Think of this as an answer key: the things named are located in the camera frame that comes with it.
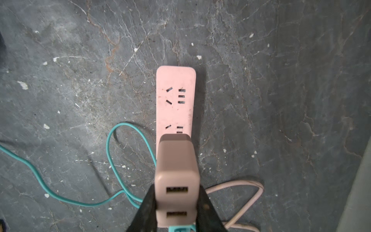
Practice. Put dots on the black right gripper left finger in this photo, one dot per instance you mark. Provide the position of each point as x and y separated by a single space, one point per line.
145 219

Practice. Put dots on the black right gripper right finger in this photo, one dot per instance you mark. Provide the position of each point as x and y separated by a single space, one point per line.
207 219

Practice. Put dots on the pink charger plug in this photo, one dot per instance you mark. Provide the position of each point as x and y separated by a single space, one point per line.
177 181

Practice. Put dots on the pink power strip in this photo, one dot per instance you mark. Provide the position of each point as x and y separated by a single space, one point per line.
175 103

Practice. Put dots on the teal charger plug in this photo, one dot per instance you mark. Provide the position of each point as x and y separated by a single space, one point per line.
182 228

